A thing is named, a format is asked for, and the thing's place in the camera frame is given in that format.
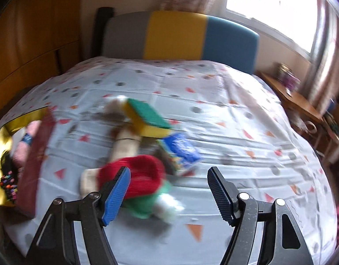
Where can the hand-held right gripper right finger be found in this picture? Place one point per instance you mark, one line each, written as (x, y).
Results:
(220, 196)

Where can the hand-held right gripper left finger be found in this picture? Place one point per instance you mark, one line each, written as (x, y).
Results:
(115, 198)

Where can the red fuzzy sock beige cuff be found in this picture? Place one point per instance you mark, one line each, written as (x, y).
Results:
(142, 174)

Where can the beige cloth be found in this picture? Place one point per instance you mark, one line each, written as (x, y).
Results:
(125, 149)

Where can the dark grey cloth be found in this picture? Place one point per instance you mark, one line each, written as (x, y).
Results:
(165, 162)

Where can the blue tissue pack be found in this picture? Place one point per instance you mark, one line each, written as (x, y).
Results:
(180, 149)

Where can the dark red gold-lined box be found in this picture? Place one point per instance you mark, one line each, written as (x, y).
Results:
(34, 165)

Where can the yellow green scouring sponge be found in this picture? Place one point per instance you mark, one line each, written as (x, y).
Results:
(147, 113)

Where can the pink towel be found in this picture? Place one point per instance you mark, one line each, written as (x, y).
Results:
(23, 149)

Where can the white printed bed sheet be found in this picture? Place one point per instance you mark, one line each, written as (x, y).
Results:
(227, 149)

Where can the wooden bedside table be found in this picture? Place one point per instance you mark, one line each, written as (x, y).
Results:
(299, 99)

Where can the purple small box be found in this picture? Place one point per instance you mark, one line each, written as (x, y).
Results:
(293, 82)

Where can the pale small box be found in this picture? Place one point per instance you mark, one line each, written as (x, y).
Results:
(282, 73)

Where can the black rolled mat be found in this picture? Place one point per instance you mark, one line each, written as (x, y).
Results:
(99, 33)

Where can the grey yellow blue headboard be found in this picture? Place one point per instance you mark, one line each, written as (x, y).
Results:
(175, 33)

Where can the grey side curtain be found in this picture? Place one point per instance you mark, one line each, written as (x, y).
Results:
(324, 60)

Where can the wooden wardrobe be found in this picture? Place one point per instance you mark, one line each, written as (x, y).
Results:
(34, 33)

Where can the window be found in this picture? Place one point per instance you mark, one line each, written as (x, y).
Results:
(269, 11)

